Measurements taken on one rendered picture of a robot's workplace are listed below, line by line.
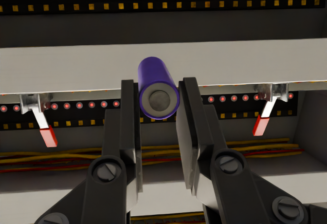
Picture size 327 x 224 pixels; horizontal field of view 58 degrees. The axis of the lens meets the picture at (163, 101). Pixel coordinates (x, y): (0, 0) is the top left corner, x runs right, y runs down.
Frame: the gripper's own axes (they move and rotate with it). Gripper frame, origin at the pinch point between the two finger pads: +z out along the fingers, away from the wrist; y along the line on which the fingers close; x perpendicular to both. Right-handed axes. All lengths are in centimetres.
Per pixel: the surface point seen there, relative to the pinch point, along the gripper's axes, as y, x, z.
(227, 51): 8.2, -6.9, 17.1
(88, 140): -11.2, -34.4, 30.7
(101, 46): -4.4, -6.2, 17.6
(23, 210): -16.5, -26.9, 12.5
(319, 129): 30.5, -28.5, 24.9
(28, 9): -15.5, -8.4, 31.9
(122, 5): -2.8, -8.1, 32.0
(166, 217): 4, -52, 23
